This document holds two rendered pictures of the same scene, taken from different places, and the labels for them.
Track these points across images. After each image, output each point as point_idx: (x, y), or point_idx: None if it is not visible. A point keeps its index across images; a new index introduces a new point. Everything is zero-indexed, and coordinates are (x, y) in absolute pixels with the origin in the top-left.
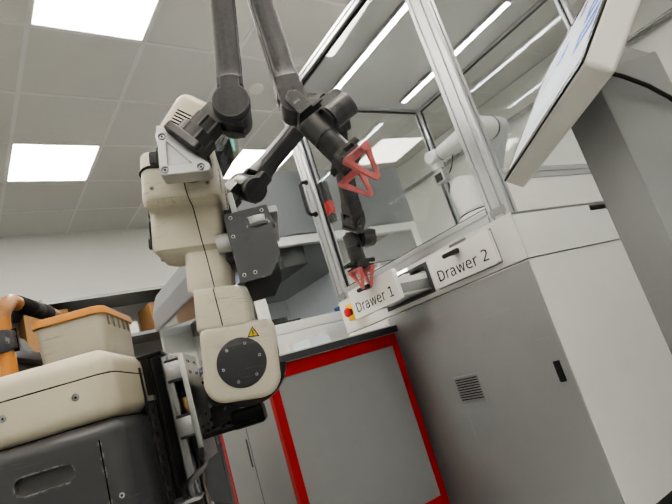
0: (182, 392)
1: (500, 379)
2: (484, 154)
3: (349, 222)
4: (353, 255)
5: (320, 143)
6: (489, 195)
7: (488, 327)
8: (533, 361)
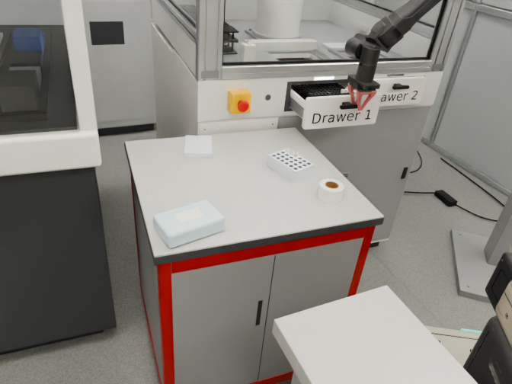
0: None
1: (363, 177)
2: (458, 20)
3: (392, 39)
4: (373, 75)
5: None
6: (440, 52)
7: (378, 142)
8: (393, 167)
